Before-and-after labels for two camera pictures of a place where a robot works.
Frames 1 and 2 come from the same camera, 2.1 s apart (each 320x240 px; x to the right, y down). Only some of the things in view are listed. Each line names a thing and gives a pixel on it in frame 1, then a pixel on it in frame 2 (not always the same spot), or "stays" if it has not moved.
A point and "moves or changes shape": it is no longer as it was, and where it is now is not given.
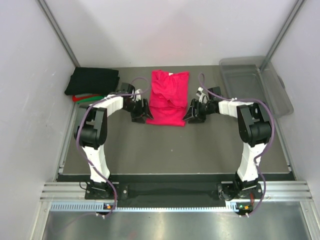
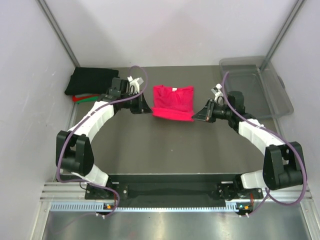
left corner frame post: (56, 28) stays
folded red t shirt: (77, 98) stays
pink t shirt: (168, 98) moves or changes shape
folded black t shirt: (92, 80) stays
